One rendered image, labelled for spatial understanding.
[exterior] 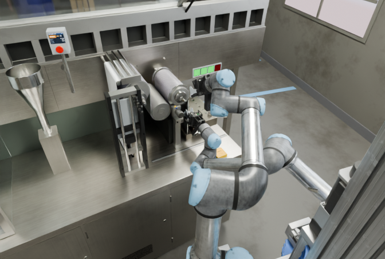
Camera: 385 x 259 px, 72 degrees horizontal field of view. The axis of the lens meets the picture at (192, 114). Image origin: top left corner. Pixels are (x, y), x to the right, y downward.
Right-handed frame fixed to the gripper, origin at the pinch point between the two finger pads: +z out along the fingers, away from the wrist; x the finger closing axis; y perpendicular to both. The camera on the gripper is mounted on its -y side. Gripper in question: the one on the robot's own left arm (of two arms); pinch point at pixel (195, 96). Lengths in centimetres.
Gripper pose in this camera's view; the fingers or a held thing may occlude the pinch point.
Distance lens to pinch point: 140.0
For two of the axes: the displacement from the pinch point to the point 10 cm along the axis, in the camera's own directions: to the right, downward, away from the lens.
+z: -3.8, 1.0, 9.2
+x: -8.8, 2.7, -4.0
